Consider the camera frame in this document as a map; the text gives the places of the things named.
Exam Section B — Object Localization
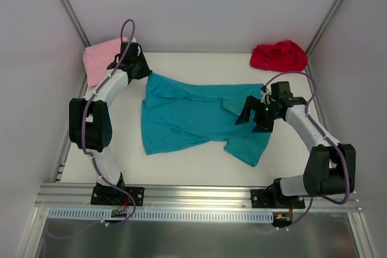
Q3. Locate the teal t shirt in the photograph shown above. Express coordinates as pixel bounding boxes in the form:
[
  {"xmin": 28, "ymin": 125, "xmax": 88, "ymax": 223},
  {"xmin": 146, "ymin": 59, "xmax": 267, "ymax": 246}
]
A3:
[{"xmin": 141, "ymin": 73, "xmax": 271, "ymax": 167}]

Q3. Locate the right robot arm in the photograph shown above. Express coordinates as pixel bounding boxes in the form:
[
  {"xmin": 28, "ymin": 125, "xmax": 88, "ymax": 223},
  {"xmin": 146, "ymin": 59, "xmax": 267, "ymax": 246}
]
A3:
[{"xmin": 236, "ymin": 82, "xmax": 356, "ymax": 208}]

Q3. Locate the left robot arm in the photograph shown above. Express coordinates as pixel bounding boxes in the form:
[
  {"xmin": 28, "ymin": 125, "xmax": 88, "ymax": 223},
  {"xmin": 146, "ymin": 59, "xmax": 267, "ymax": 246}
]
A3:
[{"xmin": 69, "ymin": 40, "xmax": 152, "ymax": 204}]

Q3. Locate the folded pink t shirt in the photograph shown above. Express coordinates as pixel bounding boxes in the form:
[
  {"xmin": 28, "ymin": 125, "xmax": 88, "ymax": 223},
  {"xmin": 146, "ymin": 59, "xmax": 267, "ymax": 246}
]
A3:
[{"xmin": 83, "ymin": 38, "xmax": 121, "ymax": 88}]

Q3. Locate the crumpled red t shirt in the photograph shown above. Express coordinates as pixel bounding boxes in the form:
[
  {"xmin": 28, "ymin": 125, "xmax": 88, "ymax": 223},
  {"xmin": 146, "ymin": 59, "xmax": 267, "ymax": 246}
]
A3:
[{"xmin": 250, "ymin": 40, "xmax": 308, "ymax": 73}]

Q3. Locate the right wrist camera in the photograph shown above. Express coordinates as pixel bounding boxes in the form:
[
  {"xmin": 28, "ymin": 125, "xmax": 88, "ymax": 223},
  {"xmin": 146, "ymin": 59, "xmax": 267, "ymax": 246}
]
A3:
[{"xmin": 261, "ymin": 86, "xmax": 272, "ymax": 105}]

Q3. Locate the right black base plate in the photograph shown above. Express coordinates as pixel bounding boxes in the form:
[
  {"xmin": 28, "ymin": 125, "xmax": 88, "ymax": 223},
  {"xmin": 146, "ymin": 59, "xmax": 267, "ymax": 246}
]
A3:
[{"xmin": 250, "ymin": 189, "xmax": 305, "ymax": 209}]

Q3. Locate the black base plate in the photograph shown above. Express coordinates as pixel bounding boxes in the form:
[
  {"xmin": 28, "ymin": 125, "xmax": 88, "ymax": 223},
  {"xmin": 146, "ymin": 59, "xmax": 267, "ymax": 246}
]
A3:
[
  {"xmin": 90, "ymin": 183, "xmax": 145, "ymax": 207},
  {"xmin": 250, "ymin": 189, "xmax": 305, "ymax": 209}
]

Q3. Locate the white slotted cable duct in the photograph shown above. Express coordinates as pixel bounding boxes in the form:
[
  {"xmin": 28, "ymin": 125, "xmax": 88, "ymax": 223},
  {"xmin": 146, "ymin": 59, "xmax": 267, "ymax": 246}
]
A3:
[{"xmin": 48, "ymin": 207, "xmax": 274, "ymax": 224}]

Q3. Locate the left aluminium frame post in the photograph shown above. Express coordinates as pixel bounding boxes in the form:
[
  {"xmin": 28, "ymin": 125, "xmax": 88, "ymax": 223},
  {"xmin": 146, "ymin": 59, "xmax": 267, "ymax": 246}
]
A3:
[{"xmin": 59, "ymin": 0, "xmax": 91, "ymax": 47}]

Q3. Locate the aluminium frame post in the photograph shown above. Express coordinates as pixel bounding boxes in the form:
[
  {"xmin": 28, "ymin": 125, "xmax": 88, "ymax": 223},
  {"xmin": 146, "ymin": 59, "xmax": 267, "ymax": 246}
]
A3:
[
  {"xmin": 305, "ymin": 0, "xmax": 345, "ymax": 57},
  {"xmin": 59, "ymin": 0, "xmax": 91, "ymax": 47}
]

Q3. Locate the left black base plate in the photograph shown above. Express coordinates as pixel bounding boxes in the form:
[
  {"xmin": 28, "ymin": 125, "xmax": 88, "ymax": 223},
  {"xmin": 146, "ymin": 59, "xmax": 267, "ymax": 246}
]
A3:
[{"xmin": 90, "ymin": 183, "xmax": 145, "ymax": 207}]

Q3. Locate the right aluminium frame post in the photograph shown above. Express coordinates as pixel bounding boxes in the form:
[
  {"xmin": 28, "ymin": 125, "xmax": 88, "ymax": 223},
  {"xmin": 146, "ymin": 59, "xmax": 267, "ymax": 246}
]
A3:
[{"xmin": 305, "ymin": 0, "xmax": 345, "ymax": 57}]

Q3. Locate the aluminium mounting rail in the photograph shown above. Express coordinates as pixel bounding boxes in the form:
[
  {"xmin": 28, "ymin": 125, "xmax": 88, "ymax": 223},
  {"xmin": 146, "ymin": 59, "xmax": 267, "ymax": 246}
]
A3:
[{"xmin": 33, "ymin": 182, "xmax": 362, "ymax": 210}]

